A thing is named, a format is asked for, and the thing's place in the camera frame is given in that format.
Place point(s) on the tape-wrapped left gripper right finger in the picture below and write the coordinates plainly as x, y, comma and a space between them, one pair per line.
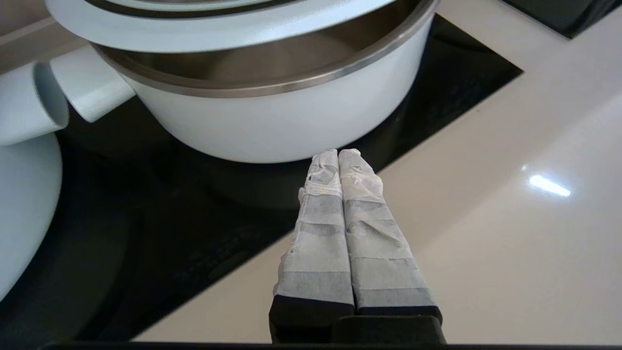
379, 253

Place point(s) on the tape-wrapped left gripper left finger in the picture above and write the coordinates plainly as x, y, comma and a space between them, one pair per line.
318, 243

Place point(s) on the glass lid white rim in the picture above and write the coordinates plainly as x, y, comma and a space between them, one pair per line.
194, 34

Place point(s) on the white pot steel interior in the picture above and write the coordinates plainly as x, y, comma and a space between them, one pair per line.
272, 126
24, 194

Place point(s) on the black glass cooktop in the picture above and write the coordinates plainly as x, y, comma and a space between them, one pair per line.
146, 233
563, 14

